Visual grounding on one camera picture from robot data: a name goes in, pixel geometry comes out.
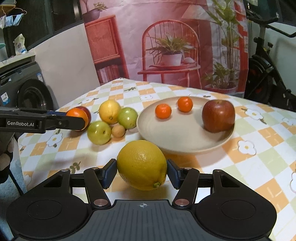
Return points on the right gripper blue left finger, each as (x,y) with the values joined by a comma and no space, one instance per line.
(96,181)

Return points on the grey washing machine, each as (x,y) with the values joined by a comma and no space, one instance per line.
(23,85)

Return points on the black exercise bike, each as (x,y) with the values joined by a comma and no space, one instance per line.
(264,83)

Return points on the small red apple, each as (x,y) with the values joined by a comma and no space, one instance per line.
(87,112)

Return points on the large yellow lemon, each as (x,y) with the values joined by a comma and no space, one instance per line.
(142,165)

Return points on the large red apple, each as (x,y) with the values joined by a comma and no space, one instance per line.
(218,115)

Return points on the hanging face masks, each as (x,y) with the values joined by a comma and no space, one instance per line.
(9,21)

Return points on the beige round plate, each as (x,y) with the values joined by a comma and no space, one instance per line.
(181,133)

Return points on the small orange tangerine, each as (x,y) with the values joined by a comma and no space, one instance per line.
(163,111)
(185,104)

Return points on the green apple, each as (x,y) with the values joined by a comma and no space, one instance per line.
(99,132)
(127,117)

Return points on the brown kiwi fruit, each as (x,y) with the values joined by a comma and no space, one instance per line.
(118,131)

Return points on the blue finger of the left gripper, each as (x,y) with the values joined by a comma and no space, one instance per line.
(37,112)

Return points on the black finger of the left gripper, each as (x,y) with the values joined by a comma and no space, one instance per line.
(15,123)

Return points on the pink printed backdrop cloth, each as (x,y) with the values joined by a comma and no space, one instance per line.
(198,44)

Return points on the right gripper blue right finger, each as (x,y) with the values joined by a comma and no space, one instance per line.
(185,180)

